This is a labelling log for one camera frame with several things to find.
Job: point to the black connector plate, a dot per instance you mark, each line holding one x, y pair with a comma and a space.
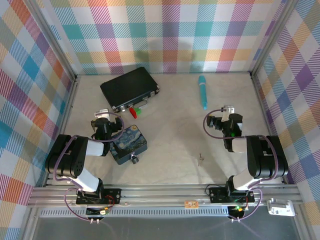
237, 211
100, 212

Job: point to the left black connector plate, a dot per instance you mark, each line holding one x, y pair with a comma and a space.
100, 212

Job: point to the black briefcase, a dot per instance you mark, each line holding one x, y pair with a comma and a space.
127, 87

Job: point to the right black connector plate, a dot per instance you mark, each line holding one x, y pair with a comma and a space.
237, 211

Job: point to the right aluminium frame post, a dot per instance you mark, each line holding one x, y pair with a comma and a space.
272, 37

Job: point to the red padlock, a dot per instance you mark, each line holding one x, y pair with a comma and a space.
133, 113

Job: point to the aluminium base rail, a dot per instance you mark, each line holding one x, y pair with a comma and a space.
162, 193

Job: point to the small silver padlock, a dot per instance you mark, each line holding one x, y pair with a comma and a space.
135, 158

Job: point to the aluminium side rail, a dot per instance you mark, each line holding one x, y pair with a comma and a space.
263, 110
67, 112

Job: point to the white plastic bracket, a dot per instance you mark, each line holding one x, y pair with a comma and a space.
280, 207

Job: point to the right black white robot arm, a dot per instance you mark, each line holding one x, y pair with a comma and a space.
265, 160

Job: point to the aluminium frame post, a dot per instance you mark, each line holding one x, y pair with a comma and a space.
50, 37
272, 37

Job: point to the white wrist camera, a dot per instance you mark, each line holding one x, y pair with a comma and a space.
102, 113
228, 110

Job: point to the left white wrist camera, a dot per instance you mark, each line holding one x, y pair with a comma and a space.
102, 113

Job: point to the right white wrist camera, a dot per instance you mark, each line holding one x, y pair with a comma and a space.
228, 110

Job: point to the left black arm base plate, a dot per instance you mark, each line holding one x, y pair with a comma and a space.
112, 195

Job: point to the right aluminium side rail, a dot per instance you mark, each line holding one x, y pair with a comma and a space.
263, 110

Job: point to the green padlock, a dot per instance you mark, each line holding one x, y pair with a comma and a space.
138, 111

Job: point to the teal pen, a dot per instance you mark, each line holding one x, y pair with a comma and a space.
202, 90

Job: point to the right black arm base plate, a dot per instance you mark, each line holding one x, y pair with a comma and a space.
217, 193

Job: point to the left aluminium side rail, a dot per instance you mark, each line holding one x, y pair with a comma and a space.
67, 112

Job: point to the starry night tin box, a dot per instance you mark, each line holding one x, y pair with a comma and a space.
130, 140

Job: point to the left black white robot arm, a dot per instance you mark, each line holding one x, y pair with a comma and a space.
65, 160

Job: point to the orange label sticker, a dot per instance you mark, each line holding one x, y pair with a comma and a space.
191, 204

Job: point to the left aluminium frame post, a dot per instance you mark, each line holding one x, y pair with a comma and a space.
50, 37

